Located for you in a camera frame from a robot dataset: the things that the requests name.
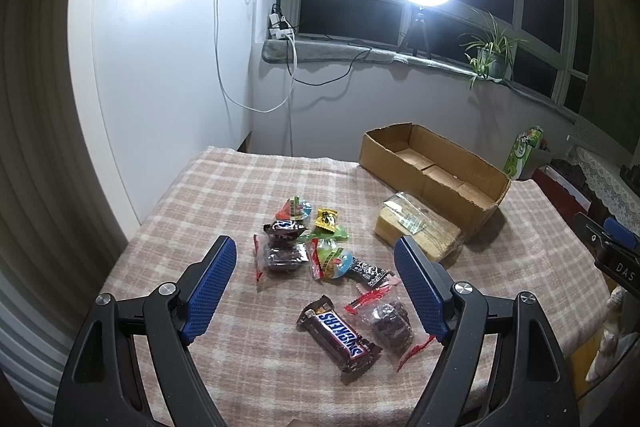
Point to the white power strip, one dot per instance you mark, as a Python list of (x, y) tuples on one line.
[(278, 26)]

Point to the black white candy packet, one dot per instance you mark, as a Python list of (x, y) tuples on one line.
[(370, 276)]

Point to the clear bag dried fruit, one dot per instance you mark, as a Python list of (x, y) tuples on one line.
[(276, 262), (385, 316)]

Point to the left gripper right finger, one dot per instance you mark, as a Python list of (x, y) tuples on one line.
[(529, 383)]

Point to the white lace cloth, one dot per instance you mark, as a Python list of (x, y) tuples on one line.
[(603, 178)]

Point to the green carton box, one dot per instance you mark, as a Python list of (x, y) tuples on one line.
[(522, 147)]

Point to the grey windowsill cloth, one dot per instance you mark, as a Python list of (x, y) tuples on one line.
[(326, 52)]

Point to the green blue jelly packet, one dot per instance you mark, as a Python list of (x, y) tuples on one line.
[(328, 260)]

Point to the bagged sliced bread loaf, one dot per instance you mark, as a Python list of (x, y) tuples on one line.
[(403, 214)]

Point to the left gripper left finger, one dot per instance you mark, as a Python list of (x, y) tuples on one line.
[(102, 383)]

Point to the green candy packet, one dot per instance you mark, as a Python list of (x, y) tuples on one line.
[(339, 234)]

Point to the large Snickers bar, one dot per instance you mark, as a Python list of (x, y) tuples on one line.
[(352, 353)]

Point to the brown cardboard box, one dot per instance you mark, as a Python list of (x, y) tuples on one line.
[(456, 183)]

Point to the yellow candy packet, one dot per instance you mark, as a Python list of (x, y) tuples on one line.
[(326, 219)]

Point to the potted spider plant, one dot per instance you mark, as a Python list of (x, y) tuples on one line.
[(491, 53)]

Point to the red triangular snack packet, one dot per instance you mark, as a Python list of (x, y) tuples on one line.
[(296, 209)]

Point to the white cabinet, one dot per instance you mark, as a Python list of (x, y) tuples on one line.
[(154, 83)]

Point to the small Snickers bar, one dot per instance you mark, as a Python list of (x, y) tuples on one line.
[(284, 230)]

